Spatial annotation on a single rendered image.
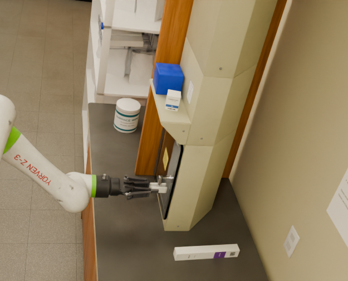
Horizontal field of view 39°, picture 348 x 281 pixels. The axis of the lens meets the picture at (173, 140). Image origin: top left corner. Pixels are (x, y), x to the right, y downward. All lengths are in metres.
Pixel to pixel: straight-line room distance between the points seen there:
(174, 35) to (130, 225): 0.83
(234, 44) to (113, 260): 0.96
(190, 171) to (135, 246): 0.40
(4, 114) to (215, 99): 0.72
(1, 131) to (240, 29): 0.83
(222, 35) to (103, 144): 1.14
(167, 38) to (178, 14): 0.11
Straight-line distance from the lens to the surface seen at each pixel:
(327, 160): 1.77
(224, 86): 1.74
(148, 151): 2.32
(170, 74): 1.90
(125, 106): 2.62
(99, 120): 2.75
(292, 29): 2.09
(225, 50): 1.67
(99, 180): 1.96
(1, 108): 1.58
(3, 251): 3.28
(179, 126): 1.79
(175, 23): 2.00
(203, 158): 1.91
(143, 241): 2.10
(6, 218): 3.47
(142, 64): 3.10
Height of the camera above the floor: 2.47
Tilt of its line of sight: 35 degrees down
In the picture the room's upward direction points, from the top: 13 degrees clockwise
